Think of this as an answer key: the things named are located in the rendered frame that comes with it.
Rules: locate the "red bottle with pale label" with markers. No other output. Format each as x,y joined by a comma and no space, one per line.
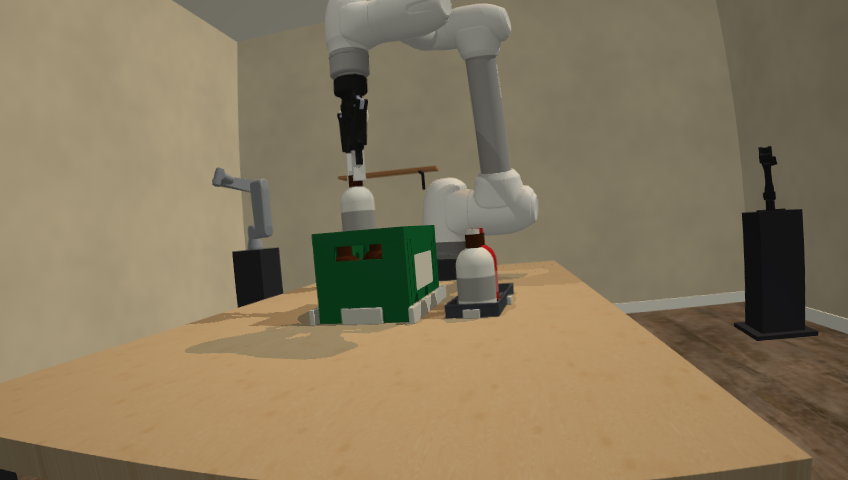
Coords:
494,257

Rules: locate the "brown bottle with cream cap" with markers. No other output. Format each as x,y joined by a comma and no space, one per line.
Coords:
345,254

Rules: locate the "white bottle with grey label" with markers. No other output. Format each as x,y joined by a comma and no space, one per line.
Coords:
475,272
357,207

